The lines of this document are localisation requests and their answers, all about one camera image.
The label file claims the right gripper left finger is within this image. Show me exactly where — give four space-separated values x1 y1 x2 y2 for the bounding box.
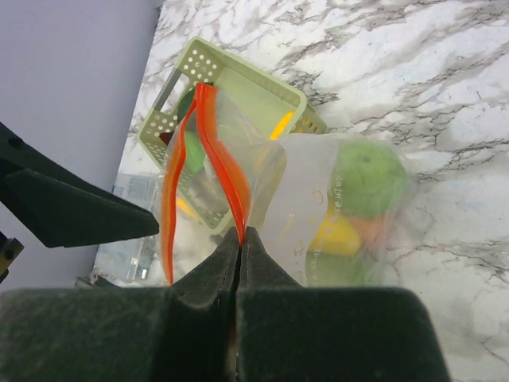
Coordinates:
1 229 239 381

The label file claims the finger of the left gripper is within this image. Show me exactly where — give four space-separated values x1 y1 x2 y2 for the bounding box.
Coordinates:
1 126 159 248

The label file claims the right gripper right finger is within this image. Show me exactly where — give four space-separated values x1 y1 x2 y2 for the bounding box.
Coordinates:
236 228 450 381

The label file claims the yellow pear toy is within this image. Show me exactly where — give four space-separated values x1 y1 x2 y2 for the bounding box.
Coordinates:
309 213 362 256

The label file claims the clear zip top bag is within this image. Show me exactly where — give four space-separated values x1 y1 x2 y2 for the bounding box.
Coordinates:
160 84 411 287

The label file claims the orange peach toy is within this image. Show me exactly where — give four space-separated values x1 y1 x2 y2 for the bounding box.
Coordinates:
349 215 387 249

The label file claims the bright green citrus toy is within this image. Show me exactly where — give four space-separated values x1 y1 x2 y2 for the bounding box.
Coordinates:
330 139 409 218

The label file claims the green cabbage toy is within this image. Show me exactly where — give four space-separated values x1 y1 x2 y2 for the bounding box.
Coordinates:
305 249 381 287

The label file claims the clear plastic compartment box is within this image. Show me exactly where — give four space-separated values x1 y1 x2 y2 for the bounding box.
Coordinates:
91 173 168 286

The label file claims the dark green avocado toy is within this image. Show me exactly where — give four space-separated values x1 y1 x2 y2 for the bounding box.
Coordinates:
177 88 195 123

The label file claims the yellow corn toy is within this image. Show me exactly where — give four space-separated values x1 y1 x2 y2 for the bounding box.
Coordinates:
270 111 293 140

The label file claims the pale green perforated basket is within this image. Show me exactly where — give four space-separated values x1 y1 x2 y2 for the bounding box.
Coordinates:
138 36 329 234

